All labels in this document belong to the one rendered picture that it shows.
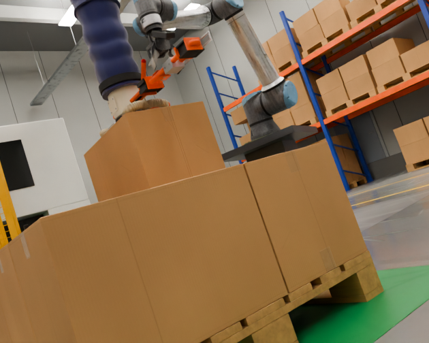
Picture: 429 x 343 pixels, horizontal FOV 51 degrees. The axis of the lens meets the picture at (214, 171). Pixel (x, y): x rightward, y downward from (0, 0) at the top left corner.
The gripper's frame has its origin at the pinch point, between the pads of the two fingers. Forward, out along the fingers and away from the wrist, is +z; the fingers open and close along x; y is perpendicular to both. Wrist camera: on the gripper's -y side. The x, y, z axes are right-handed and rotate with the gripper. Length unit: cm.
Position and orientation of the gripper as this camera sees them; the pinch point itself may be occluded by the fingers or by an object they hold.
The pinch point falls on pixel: (169, 69)
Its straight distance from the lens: 195.6
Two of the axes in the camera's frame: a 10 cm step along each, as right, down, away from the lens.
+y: -5.5, 2.7, 7.9
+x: -7.7, 2.1, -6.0
